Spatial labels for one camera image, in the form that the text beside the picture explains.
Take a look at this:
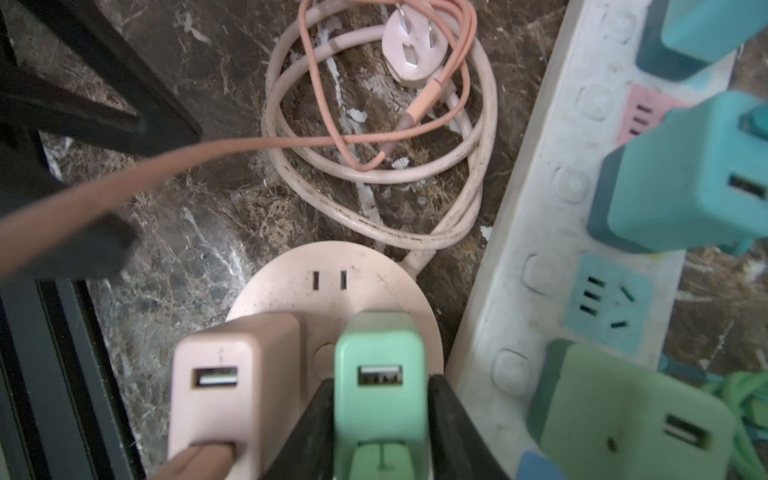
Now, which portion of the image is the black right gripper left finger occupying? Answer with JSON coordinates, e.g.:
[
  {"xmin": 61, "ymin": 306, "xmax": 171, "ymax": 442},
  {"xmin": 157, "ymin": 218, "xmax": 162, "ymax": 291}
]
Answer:
[{"xmin": 261, "ymin": 379, "xmax": 335, "ymax": 480}]

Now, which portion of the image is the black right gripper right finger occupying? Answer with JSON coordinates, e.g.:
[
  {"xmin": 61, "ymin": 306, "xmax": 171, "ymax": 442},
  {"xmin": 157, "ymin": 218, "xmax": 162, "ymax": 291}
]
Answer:
[{"xmin": 428, "ymin": 375, "xmax": 508, "ymax": 479}]

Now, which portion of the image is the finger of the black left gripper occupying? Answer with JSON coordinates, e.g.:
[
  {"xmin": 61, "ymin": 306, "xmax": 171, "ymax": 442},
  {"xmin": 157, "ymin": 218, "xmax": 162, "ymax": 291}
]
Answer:
[
  {"xmin": 1, "ymin": 1, "xmax": 202, "ymax": 156},
  {"xmin": 1, "ymin": 142, "xmax": 138, "ymax": 280}
]

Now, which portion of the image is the green charger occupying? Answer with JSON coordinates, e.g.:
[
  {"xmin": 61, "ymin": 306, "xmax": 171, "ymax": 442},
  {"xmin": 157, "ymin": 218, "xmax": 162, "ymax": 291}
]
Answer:
[
  {"xmin": 334, "ymin": 311, "xmax": 431, "ymax": 479},
  {"xmin": 587, "ymin": 90, "xmax": 767, "ymax": 253}
]

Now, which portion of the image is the pink charging cable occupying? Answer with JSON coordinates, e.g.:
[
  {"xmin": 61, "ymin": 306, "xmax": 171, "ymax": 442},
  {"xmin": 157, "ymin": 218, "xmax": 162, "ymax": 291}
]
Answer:
[{"xmin": 0, "ymin": 0, "xmax": 479, "ymax": 480}]

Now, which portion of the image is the pink charger plug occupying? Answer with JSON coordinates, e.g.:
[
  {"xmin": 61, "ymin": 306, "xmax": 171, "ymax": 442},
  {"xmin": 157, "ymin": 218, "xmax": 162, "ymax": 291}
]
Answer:
[{"xmin": 168, "ymin": 313, "xmax": 301, "ymax": 479}]

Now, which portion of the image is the teal charger plug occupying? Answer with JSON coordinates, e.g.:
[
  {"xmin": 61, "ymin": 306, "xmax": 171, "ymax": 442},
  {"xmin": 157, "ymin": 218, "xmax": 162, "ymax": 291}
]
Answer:
[{"xmin": 635, "ymin": 0, "xmax": 767, "ymax": 81}]

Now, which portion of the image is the round pink power socket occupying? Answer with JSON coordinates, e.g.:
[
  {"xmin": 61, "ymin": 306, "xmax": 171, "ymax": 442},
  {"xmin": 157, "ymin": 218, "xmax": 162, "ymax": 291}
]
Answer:
[{"xmin": 226, "ymin": 241, "xmax": 444, "ymax": 395}]

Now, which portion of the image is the white colourful power strip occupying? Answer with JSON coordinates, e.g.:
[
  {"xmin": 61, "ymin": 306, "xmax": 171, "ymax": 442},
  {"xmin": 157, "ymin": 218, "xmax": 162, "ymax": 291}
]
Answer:
[{"xmin": 445, "ymin": 1, "xmax": 735, "ymax": 476}]

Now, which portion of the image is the green cable near bundle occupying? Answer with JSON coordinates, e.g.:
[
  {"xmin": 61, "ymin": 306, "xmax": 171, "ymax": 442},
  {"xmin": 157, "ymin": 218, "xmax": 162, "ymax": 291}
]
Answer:
[{"xmin": 701, "ymin": 370, "xmax": 768, "ymax": 480}]

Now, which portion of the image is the pink round socket cord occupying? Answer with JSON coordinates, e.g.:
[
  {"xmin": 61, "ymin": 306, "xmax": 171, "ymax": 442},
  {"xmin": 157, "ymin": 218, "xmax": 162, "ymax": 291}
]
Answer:
[{"xmin": 260, "ymin": 0, "xmax": 499, "ymax": 280}]

